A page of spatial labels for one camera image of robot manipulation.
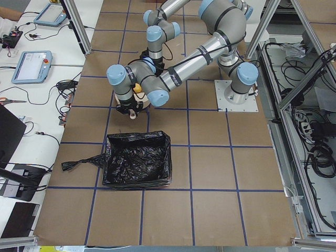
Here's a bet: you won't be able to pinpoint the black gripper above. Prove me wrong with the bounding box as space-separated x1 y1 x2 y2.
140 49 165 76
116 98 143 116

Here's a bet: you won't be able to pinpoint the beige plastic dustpan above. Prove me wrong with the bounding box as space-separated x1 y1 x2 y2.
114 92 150 120

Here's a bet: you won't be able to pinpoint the large yellow sponge piece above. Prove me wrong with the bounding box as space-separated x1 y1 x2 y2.
133 83 142 93

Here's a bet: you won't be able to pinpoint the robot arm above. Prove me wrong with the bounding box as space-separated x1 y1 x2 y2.
143 0 188 76
107 1 258 119

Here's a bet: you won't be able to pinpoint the bin with black bag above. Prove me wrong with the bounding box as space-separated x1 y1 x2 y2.
61 131 172 190

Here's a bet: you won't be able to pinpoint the black power adapter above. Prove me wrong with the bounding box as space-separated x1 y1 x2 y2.
56 80 78 90

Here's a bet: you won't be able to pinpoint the blue teach pendant near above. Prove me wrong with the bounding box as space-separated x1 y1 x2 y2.
11 50 53 84

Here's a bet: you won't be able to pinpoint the blue teach pendant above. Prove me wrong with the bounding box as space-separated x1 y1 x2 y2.
11 50 53 84
34 3 67 27

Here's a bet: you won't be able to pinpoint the black monitor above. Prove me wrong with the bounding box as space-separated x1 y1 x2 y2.
0 105 26 168

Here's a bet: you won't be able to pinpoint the blue teach pendant far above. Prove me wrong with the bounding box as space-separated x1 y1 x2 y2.
34 3 67 27

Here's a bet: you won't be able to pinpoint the black laptop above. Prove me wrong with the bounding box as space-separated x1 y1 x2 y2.
1 202 40 238

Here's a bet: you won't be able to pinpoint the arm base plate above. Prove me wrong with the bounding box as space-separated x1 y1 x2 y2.
214 80 258 113

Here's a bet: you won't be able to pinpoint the aluminium frame post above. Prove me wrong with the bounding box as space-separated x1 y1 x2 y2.
60 0 92 56

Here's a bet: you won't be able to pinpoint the orange handled scissors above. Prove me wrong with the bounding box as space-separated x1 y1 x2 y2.
0 97 26 105

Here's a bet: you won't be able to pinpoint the black cable bundle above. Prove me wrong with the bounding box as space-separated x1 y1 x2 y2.
304 141 336 179

